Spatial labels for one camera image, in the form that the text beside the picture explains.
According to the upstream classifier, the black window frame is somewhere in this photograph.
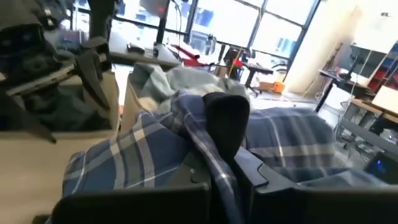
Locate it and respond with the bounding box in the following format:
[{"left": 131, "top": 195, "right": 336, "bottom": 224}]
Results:
[{"left": 71, "top": 0, "right": 321, "bottom": 75}]

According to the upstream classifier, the beige garment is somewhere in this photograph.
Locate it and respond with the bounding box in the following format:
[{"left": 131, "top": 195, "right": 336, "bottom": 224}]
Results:
[{"left": 138, "top": 95, "right": 170, "bottom": 114}]

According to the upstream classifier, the black office desk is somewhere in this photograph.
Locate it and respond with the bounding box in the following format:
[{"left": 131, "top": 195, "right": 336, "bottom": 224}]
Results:
[{"left": 313, "top": 68, "right": 376, "bottom": 113}]

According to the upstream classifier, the dark navy garment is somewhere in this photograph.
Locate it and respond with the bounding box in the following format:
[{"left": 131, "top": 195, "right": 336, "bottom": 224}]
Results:
[{"left": 18, "top": 83, "right": 113, "bottom": 131}]

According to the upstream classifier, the black pedestal desk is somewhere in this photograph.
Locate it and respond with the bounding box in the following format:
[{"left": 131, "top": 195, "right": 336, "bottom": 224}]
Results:
[{"left": 241, "top": 60, "right": 275, "bottom": 96}]

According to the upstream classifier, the black monitor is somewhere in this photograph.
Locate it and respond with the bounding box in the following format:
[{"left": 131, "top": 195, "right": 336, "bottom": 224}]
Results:
[{"left": 337, "top": 45, "right": 373, "bottom": 78}]

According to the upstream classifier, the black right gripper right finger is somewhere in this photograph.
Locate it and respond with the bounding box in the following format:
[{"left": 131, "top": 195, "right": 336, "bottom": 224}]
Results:
[{"left": 233, "top": 146, "right": 398, "bottom": 224}]

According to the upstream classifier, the black device with blue light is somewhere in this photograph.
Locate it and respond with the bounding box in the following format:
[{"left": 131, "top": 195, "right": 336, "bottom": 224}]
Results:
[{"left": 363, "top": 151, "right": 398, "bottom": 185}]

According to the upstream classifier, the black cylinder with red top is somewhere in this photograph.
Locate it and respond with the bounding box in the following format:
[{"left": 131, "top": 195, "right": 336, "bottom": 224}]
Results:
[{"left": 229, "top": 55, "right": 246, "bottom": 80}]

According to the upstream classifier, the wooden top desk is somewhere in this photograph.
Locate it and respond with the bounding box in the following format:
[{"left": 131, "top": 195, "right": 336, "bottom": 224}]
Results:
[{"left": 334, "top": 85, "right": 398, "bottom": 153}]

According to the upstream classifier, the blue plaid shirt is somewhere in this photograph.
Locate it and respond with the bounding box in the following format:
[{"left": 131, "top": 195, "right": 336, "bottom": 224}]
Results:
[{"left": 61, "top": 90, "right": 391, "bottom": 224}]

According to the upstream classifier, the grey desk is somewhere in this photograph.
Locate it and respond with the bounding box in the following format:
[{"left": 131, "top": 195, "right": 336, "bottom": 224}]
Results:
[{"left": 107, "top": 29, "right": 183, "bottom": 68}]

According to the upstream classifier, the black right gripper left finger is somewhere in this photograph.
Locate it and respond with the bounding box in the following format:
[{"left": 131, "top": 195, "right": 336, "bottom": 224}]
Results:
[{"left": 50, "top": 151, "right": 213, "bottom": 224}]

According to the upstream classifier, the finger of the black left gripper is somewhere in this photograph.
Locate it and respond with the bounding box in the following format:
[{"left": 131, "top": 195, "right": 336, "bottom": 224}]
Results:
[
  {"left": 75, "top": 46, "right": 112, "bottom": 110},
  {"left": 0, "top": 93, "right": 57, "bottom": 144}
]

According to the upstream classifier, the pale green garment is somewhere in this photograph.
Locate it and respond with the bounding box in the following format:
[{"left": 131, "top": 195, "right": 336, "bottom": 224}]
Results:
[{"left": 132, "top": 63, "right": 249, "bottom": 110}]

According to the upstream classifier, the shelf with coloured bins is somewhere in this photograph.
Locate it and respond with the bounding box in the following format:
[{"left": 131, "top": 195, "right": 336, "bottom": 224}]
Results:
[{"left": 349, "top": 40, "right": 398, "bottom": 94}]

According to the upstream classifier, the white fabric storage bin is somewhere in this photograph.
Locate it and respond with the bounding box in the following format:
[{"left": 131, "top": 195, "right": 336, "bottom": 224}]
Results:
[
  {"left": 120, "top": 62, "right": 249, "bottom": 131},
  {"left": 0, "top": 70, "right": 121, "bottom": 224}
]

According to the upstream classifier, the orange box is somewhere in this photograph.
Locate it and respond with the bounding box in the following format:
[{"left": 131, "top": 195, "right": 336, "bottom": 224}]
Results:
[{"left": 272, "top": 80, "right": 286, "bottom": 94}]

